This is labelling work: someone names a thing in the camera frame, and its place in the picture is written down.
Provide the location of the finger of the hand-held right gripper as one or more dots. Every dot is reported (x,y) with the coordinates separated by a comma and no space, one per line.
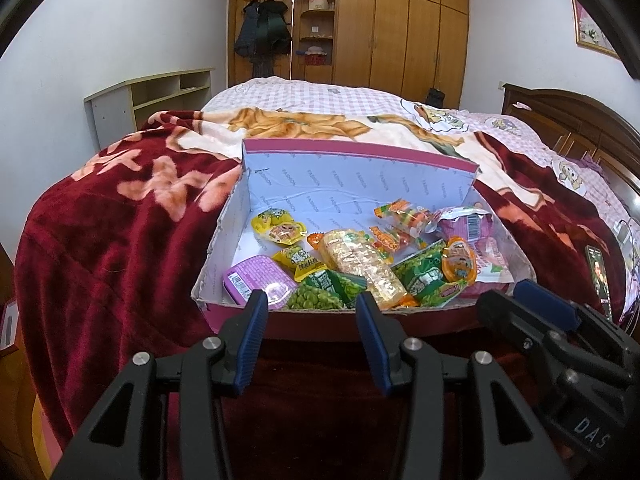
(545,302)
(505,312)

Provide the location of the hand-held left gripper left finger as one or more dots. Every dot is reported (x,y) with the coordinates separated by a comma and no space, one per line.
(252,340)

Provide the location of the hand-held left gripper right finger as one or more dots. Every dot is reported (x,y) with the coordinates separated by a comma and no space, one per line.
(372,345)

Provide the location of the pink and white snack packet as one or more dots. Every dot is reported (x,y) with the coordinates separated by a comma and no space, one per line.
(492,265)

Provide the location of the orange jelly cup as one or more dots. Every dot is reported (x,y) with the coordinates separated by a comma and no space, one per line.
(460,260)

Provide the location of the green pea packet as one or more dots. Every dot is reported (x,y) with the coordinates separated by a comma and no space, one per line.
(325,292)
(420,275)

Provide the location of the small yellow snack packet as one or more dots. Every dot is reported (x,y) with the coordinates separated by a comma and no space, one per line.
(292,262)

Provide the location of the pink jelly pouch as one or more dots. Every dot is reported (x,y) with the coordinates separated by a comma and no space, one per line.
(467,225)

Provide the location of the burger gummy packet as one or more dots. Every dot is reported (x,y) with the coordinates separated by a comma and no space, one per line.
(392,240)

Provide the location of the clear rainbow candy packet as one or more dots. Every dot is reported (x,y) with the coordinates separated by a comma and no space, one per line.
(407,217)

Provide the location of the pink cardboard box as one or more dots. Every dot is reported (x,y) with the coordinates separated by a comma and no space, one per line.
(310,180)

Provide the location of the smartphone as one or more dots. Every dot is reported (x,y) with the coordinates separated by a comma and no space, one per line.
(597,275)

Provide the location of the red floral blanket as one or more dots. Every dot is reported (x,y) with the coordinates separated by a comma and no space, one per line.
(125,210)

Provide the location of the dark wooden headboard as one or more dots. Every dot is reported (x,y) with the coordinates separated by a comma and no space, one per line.
(575,115)

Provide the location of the small dark bag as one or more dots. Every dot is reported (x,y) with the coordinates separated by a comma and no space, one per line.
(436,97)

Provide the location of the pink checkered bed sheet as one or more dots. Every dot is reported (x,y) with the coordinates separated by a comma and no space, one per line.
(325,95)

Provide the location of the grey shelf unit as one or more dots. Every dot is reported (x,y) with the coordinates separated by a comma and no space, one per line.
(110,115)

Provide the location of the red and white shelf items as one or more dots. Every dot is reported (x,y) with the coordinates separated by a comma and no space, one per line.
(312,56)

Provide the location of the wooden wardrobe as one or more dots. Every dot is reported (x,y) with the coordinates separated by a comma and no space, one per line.
(400,35)

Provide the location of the dark hanging coats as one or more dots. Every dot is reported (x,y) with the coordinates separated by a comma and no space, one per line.
(260,30)

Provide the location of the round white box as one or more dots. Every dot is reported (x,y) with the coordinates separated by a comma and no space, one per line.
(319,3)

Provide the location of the framed wall picture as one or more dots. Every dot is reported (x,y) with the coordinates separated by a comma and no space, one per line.
(592,30)

